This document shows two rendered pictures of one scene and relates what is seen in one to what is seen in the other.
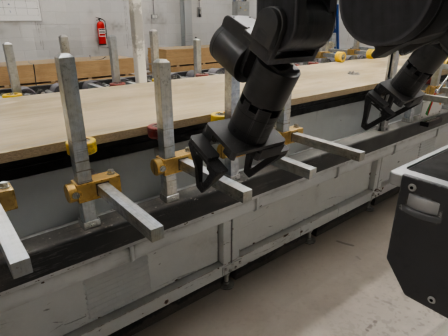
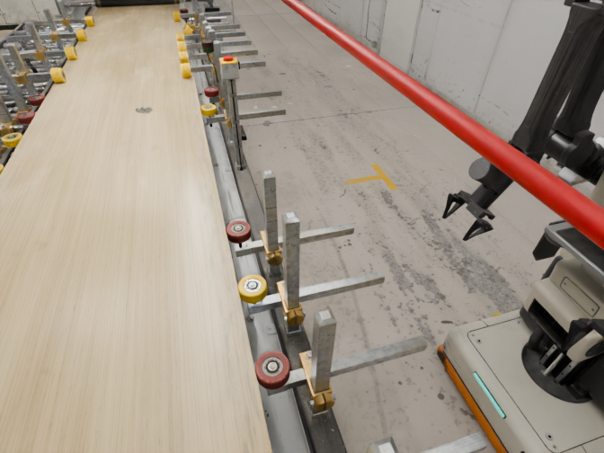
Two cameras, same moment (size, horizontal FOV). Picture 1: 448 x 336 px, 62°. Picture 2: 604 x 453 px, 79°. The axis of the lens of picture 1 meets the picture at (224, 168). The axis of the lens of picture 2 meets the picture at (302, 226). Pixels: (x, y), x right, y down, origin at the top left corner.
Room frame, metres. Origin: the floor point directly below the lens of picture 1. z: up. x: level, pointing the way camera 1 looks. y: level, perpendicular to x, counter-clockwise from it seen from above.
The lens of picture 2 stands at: (0.93, 0.57, 1.70)
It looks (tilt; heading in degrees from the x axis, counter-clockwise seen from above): 41 degrees down; 292
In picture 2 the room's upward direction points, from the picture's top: 1 degrees clockwise
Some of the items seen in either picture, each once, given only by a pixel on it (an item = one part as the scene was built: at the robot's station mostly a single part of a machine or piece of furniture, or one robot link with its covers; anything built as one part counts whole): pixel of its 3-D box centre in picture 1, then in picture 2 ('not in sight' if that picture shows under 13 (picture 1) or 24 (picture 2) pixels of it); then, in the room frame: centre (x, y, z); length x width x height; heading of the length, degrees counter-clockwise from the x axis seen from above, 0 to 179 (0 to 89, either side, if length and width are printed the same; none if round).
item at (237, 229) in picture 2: not in sight; (239, 239); (1.46, -0.19, 0.85); 0.08 x 0.08 x 0.11
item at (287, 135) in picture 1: (286, 135); (270, 247); (1.36, -0.24, 0.81); 0.14 x 0.06 x 0.05; 129
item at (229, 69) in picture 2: not in sight; (229, 69); (1.81, -0.80, 1.18); 0.07 x 0.07 x 0.08; 39
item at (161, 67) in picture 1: (166, 144); (320, 376); (1.04, 0.17, 0.88); 0.04 x 0.04 x 0.48; 39
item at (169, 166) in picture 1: (173, 162); (315, 379); (1.05, 0.15, 0.82); 0.14 x 0.06 x 0.05; 129
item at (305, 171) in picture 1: (259, 154); (318, 291); (1.14, -0.12, 0.81); 0.43 x 0.03 x 0.04; 39
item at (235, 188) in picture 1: (197, 171); (349, 364); (0.99, 0.08, 0.81); 0.43 x 0.03 x 0.04; 39
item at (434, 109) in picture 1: (432, 107); not in sight; (2.10, -1.19, 0.75); 0.26 x 0.01 x 0.10; 129
